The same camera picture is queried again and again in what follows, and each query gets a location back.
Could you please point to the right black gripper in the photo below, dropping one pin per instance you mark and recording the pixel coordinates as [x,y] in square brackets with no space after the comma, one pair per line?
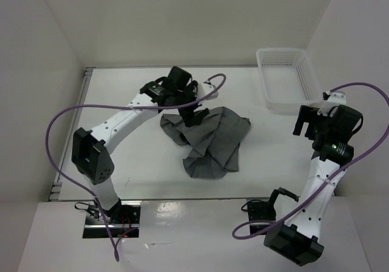
[311,113]

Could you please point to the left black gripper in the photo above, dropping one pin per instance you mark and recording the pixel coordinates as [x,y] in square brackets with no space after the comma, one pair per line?
[189,117]

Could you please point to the grey pleated skirt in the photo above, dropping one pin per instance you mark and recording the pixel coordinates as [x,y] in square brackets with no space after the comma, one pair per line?
[214,143]

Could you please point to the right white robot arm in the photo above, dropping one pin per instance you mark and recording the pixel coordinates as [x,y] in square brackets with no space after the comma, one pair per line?
[297,239]

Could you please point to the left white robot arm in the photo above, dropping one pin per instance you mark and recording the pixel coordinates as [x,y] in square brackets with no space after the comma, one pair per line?
[92,149]

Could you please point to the white perforated plastic basket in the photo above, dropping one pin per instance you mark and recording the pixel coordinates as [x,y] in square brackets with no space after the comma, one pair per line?
[288,79]

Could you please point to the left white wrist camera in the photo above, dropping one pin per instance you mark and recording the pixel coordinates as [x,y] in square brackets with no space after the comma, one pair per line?
[206,91]

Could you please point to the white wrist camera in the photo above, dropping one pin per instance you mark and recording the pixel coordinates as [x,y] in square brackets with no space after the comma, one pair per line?
[206,91]
[330,101]

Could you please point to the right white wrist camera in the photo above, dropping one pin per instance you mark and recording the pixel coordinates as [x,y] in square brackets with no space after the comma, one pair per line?
[330,101]

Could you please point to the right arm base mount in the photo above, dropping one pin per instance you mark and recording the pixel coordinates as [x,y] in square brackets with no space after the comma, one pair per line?
[261,210]

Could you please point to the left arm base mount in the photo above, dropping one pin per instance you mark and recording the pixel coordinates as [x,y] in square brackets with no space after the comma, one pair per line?
[126,224]

